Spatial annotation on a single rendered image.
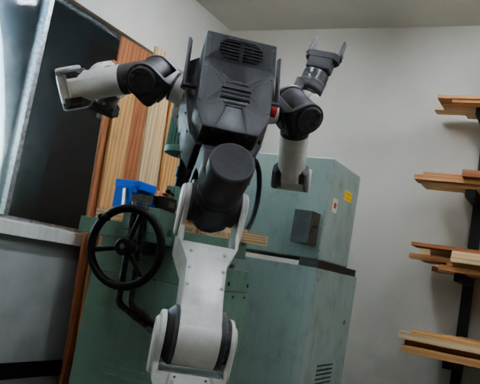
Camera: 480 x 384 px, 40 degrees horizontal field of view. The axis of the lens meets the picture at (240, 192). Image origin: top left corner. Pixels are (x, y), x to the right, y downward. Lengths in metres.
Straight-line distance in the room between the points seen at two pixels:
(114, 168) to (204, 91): 2.36
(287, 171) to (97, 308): 0.88
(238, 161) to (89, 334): 1.13
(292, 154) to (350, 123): 2.80
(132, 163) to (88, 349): 1.96
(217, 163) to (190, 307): 0.35
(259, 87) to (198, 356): 0.71
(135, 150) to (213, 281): 2.68
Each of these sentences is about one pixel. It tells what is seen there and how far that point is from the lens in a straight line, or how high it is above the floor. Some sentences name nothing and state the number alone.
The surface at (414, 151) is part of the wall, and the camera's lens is 4.62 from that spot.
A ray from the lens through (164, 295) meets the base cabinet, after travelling 2.34.
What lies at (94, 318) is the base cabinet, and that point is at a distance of 2.46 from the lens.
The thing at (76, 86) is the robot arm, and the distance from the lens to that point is 1.98.
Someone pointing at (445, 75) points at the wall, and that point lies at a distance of 4.74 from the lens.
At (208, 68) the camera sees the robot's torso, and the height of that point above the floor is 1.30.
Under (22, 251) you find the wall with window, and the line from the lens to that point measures 3.78.
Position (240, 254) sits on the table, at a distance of 2.40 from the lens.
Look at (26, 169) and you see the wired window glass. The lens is 3.82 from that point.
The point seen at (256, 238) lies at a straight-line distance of 2.39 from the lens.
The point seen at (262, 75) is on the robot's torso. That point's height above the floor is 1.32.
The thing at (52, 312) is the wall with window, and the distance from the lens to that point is 4.04.
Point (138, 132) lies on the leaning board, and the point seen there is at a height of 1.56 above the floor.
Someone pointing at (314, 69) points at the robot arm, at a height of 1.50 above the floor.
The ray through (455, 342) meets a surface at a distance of 3.94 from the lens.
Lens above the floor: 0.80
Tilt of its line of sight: 7 degrees up
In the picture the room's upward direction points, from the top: 10 degrees clockwise
